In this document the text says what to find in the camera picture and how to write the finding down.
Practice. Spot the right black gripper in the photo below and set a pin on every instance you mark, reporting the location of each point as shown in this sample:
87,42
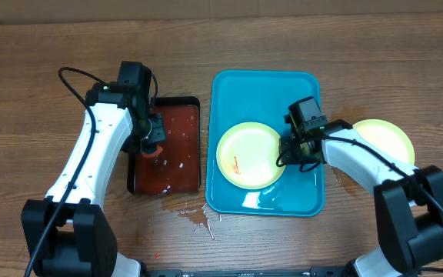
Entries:
292,158

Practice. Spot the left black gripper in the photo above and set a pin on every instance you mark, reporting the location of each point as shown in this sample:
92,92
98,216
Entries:
158,134

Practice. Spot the green orange sponge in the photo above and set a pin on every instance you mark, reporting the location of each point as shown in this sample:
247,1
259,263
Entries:
151,151

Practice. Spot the yellow plate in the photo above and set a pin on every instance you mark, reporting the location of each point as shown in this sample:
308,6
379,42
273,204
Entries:
387,137
246,155

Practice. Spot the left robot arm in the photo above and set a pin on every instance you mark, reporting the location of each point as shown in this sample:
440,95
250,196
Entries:
66,232

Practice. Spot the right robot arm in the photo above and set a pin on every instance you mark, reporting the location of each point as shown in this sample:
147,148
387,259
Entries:
408,201

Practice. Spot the black tray with red water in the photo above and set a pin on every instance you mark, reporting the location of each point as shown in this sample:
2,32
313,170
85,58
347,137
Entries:
176,166

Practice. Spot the teal plastic tray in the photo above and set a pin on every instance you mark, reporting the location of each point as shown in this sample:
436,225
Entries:
261,96

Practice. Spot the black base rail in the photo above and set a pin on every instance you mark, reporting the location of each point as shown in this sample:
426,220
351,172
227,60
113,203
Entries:
315,271

